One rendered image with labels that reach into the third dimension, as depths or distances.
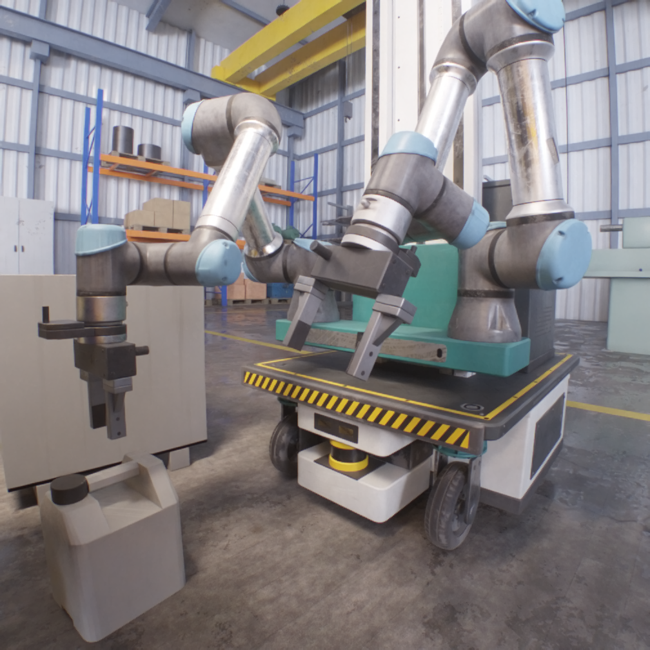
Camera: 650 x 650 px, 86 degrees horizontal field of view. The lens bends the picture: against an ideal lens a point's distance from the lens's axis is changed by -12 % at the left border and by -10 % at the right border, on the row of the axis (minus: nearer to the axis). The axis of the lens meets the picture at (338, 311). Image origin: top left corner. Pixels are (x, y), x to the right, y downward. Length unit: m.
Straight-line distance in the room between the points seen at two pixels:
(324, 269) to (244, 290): 9.33
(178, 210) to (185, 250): 8.40
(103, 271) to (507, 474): 0.88
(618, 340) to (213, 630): 3.86
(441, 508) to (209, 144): 0.90
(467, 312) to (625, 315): 3.38
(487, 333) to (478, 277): 0.11
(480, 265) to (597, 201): 7.47
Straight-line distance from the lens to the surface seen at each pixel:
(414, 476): 0.95
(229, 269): 0.64
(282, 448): 1.09
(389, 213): 0.51
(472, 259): 0.80
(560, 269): 0.69
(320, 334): 1.00
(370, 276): 0.47
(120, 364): 0.65
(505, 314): 0.80
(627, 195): 8.17
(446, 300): 0.97
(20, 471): 1.15
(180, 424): 1.22
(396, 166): 0.54
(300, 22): 9.33
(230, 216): 0.70
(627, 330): 4.13
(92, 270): 0.66
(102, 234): 0.66
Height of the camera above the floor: 0.55
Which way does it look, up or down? 4 degrees down
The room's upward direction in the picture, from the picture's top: 1 degrees clockwise
